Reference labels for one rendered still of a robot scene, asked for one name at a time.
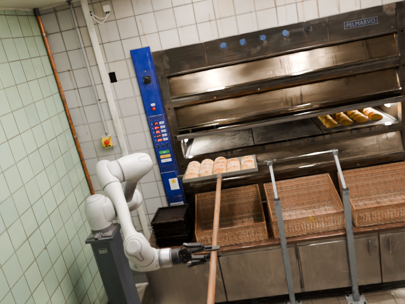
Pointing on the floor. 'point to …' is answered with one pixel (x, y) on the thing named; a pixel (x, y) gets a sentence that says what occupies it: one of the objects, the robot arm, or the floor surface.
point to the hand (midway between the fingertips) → (213, 251)
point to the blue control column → (150, 89)
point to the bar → (345, 226)
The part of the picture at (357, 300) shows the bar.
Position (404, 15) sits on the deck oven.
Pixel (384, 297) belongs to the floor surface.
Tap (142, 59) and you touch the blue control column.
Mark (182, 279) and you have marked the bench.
